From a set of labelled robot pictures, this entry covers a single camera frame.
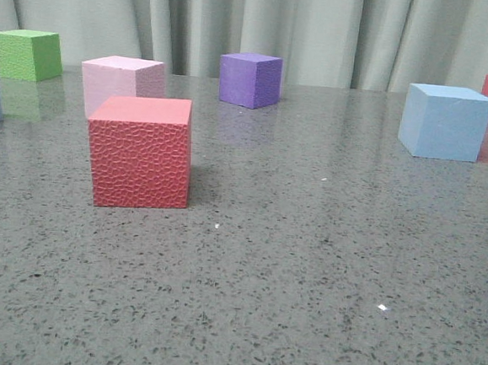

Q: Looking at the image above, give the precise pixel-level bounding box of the light blue foam cube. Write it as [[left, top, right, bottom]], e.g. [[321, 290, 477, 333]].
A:
[[398, 83, 488, 163]]

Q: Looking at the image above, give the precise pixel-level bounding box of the purple foam cube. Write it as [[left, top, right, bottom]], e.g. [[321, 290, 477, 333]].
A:
[[218, 52, 284, 109]]

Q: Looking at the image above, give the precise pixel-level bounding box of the red textured foam cube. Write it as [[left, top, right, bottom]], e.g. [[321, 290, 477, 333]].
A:
[[88, 96, 192, 208]]

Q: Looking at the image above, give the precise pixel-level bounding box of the grey curtain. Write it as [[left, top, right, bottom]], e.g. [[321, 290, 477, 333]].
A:
[[0, 0, 488, 93]]

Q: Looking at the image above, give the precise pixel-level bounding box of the pink foam cube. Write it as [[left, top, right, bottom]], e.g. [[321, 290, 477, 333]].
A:
[[81, 56, 166, 118]]

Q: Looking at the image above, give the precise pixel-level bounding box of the green foam cube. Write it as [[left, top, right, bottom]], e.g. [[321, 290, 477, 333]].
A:
[[0, 30, 63, 82]]

